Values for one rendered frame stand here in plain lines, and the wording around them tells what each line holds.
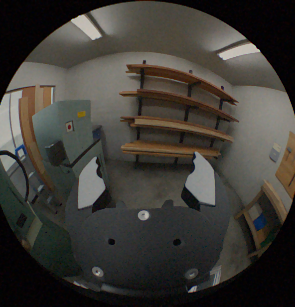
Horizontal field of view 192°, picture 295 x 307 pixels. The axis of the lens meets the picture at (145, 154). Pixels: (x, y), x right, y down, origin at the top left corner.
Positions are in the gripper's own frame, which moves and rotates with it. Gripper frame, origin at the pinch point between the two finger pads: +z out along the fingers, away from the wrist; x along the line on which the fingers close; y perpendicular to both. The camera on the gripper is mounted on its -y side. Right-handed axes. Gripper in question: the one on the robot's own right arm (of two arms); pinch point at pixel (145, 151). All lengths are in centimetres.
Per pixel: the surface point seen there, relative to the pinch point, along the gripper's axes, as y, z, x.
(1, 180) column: -2, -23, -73
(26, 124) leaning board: -44, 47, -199
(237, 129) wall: 17, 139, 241
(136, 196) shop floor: 122, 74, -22
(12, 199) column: 11, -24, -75
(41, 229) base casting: 36, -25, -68
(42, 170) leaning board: 48, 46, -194
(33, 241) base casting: 34, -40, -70
